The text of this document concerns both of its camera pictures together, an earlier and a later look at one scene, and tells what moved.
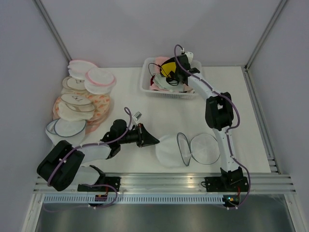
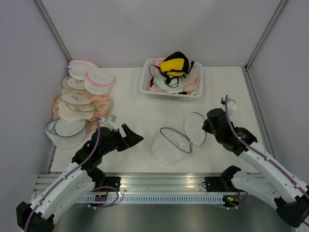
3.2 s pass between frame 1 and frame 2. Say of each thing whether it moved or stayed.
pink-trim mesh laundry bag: stayed
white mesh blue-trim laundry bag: moved
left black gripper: moved
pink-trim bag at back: stayed
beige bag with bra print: stayed
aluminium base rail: stayed
